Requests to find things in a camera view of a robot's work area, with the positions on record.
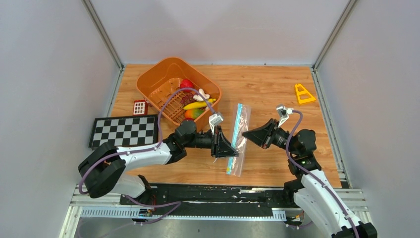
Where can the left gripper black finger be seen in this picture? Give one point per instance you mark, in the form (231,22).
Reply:
(223,144)
(226,151)

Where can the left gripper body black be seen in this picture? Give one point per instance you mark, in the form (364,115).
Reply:
(214,143)

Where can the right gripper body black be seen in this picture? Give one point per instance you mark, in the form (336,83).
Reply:
(278,137)

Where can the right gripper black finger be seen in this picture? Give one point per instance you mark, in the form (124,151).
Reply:
(262,131)
(262,142)

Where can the clear zip top bag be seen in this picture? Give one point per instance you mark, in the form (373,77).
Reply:
(241,124)

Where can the white toy mushroom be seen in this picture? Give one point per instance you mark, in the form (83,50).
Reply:
(201,96)

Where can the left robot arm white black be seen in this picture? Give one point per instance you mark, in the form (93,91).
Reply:
(105,169)

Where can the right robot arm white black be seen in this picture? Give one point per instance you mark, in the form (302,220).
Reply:
(311,190)

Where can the orange green toy mango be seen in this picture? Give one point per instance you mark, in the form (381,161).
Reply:
(193,113)

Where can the yellow toy banana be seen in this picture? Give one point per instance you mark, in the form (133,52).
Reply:
(199,104)

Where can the purple toy grapes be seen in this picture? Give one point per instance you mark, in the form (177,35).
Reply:
(187,99)

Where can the yellow triangular plastic stand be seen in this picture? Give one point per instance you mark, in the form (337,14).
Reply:
(303,95)

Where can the red toy apple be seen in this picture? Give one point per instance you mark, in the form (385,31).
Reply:
(186,83)

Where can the orange plastic basket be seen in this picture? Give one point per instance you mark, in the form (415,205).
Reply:
(163,79)

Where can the red white grid block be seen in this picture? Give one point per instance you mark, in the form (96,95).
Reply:
(140,108)

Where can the black white checkerboard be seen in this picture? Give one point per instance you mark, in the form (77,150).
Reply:
(124,131)

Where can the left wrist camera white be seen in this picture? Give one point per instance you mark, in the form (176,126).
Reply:
(214,120)

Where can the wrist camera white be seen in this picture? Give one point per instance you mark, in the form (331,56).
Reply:
(284,113)
(214,120)

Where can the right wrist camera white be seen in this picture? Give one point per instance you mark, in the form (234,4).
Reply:
(284,113)

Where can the black mounting base plate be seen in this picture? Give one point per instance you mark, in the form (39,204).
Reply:
(213,200)

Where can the right aluminium frame post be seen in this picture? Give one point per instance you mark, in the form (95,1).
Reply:
(335,32)

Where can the aluminium frame post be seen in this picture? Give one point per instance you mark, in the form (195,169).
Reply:
(102,32)
(335,32)

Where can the left aluminium frame post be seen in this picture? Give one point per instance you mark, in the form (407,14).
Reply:
(102,32)

